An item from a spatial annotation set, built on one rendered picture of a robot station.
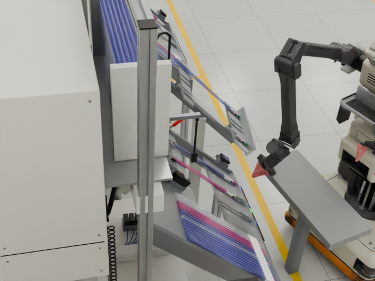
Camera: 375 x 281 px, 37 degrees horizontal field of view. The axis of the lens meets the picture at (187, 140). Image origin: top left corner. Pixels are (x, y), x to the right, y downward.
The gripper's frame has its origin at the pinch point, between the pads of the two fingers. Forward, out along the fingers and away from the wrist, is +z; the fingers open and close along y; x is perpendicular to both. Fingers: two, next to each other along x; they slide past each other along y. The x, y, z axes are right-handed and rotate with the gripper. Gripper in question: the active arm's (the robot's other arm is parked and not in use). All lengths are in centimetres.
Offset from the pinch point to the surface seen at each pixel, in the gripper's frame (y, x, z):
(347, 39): -235, 184, -65
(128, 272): 32, -37, 52
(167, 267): 32, -25, 41
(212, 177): 5.0, -20.8, 8.8
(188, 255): 60, -53, 11
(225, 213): 27.1, -21.8, 8.7
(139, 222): 64, -81, 5
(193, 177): -37, 9, 35
